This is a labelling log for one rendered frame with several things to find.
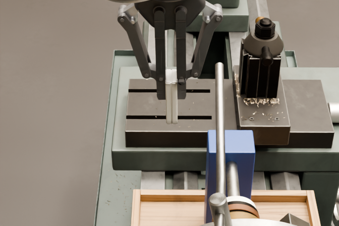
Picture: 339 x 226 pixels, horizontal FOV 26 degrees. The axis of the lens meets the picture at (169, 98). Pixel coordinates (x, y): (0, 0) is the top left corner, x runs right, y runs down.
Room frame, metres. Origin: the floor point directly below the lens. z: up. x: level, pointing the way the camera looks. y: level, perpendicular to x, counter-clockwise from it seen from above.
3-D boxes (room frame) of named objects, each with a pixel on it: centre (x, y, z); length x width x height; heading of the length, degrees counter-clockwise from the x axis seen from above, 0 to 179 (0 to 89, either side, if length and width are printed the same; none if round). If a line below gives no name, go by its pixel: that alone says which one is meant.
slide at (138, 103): (1.22, -0.12, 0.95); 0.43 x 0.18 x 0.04; 90
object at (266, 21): (1.22, -0.19, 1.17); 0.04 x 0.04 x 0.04
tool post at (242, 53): (1.21, -0.18, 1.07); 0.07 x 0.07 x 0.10; 0
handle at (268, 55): (1.17, -0.19, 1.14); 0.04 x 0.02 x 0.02; 0
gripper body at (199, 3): (0.75, 0.00, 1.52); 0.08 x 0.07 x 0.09; 90
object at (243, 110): (1.19, -0.19, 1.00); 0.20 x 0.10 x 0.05; 0
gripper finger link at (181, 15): (0.75, -0.01, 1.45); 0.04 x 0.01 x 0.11; 0
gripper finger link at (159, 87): (0.75, 0.02, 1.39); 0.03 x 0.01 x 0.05; 90
